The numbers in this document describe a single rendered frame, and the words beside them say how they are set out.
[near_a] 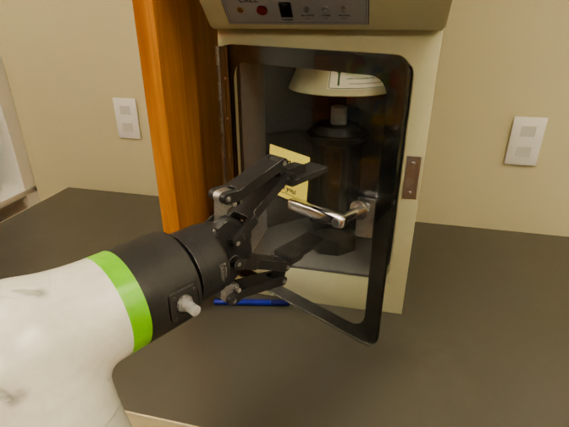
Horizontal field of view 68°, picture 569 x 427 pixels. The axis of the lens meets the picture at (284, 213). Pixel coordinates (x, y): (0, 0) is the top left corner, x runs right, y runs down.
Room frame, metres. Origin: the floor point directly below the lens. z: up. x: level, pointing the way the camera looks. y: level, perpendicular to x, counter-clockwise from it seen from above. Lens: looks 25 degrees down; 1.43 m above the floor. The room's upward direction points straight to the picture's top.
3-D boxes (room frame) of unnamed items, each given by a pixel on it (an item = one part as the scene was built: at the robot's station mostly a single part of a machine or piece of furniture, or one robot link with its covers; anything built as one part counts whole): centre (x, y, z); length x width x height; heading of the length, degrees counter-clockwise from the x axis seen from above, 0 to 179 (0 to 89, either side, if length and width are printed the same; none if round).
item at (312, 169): (0.50, -0.02, 1.25); 0.07 x 0.03 x 0.01; 138
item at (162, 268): (0.33, 0.12, 1.20); 0.12 x 0.06 x 0.09; 48
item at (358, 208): (0.50, -0.05, 1.20); 0.10 x 0.05 x 0.03; 48
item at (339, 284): (0.57, -0.02, 1.19); 0.30 x 0.01 x 0.40; 48
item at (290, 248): (0.50, -0.02, 1.15); 0.07 x 0.03 x 0.01; 138
